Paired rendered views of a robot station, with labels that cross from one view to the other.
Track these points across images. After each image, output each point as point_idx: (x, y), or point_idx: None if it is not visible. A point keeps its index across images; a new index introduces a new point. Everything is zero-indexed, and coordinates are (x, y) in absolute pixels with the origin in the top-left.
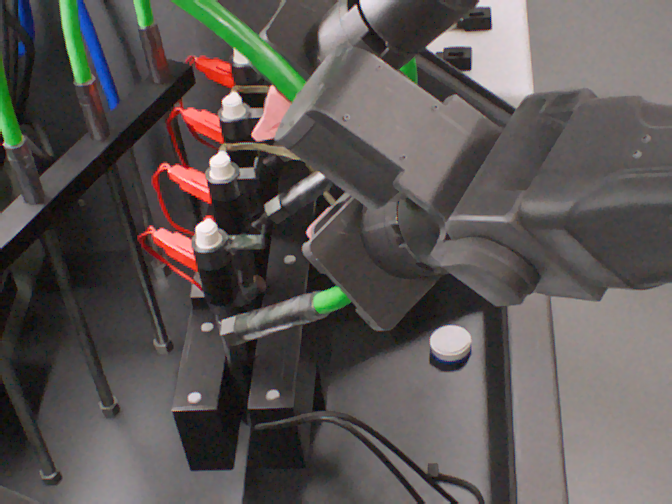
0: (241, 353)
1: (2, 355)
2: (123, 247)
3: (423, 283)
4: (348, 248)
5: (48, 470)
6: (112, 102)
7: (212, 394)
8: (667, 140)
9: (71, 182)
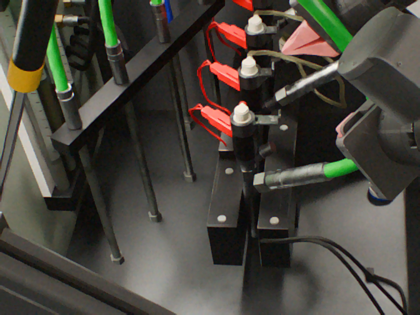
0: (254, 191)
1: (95, 182)
2: (162, 108)
3: (416, 169)
4: (368, 143)
5: (116, 255)
6: (167, 14)
7: (233, 217)
8: None
9: (145, 70)
